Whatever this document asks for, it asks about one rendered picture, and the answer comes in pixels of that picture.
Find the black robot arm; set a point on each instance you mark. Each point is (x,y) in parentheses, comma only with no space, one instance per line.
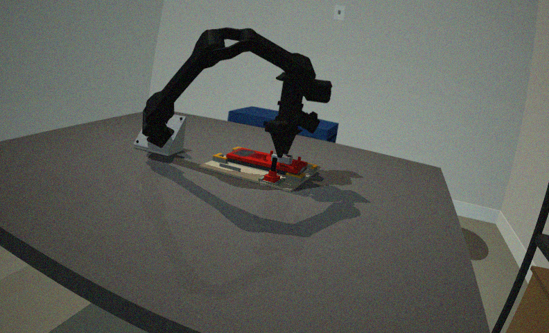
(299,78)

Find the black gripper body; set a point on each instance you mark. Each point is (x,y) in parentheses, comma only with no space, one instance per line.
(283,122)

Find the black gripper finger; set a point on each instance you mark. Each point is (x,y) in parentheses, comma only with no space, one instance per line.
(290,140)
(280,142)

